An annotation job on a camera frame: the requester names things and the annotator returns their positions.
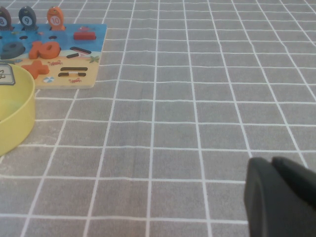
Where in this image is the brown fish piece number 8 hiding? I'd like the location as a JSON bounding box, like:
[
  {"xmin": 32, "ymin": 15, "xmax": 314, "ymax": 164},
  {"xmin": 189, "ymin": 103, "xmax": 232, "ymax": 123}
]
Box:
[{"xmin": 0, "ymin": 6, "xmax": 13, "ymax": 32}]

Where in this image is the yellow plastic bowl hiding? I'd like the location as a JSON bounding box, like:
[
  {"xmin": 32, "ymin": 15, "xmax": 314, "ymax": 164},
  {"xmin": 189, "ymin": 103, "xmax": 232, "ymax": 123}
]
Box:
[{"xmin": 0, "ymin": 63, "xmax": 36, "ymax": 157}]

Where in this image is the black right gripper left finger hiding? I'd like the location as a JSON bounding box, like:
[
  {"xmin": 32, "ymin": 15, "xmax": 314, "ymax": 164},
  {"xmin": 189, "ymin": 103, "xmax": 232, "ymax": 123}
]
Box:
[{"xmin": 243, "ymin": 157, "xmax": 316, "ymax": 237}]

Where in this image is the dark grey fish piece number 9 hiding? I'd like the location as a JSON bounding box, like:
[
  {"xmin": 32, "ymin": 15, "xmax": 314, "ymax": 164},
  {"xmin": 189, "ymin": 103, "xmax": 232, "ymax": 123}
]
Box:
[{"xmin": 18, "ymin": 6, "xmax": 38, "ymax": 32}]

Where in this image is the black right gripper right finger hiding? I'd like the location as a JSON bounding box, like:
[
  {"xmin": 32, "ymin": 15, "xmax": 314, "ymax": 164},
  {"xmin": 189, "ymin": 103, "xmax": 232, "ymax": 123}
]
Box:
[{"xmin": 271, "ymin": 156, "xmax": 316, "ymax": 206}]

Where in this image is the orange plus sign piece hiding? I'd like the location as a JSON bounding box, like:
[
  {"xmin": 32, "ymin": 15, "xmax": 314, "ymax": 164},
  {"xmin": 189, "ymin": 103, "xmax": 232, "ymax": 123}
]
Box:
[{"xmin": 21, "ymin": 60, "xmax": 49, "ymax": 79}]

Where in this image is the orange fish piece number 10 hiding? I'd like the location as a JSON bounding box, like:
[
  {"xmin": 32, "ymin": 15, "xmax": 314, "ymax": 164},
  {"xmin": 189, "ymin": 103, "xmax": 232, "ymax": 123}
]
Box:
[{"xmin": 46, "ymin": 6, "xmax": 66, "ymax": 32}]

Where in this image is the red minus sign piece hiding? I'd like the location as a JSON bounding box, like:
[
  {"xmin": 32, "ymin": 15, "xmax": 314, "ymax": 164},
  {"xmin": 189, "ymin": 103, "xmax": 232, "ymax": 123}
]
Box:
[{"xmin": 73, "ymin": 31, "xmax": 97, "ymax": 40}]

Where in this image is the grey grid tablecloth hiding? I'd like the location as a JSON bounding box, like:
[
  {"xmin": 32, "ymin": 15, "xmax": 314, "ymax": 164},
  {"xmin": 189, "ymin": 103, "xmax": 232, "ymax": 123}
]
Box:
[{"xmin": 0, "ymin": 0, "xmax": 316, "ymax": 237}]

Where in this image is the wooden number puzzle board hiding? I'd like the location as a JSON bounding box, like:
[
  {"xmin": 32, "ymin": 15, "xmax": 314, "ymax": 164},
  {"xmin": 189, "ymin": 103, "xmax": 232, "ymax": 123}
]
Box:
[{"xmin": 0, "ymin": 23, "xmax": 108, "ymax": 90}]

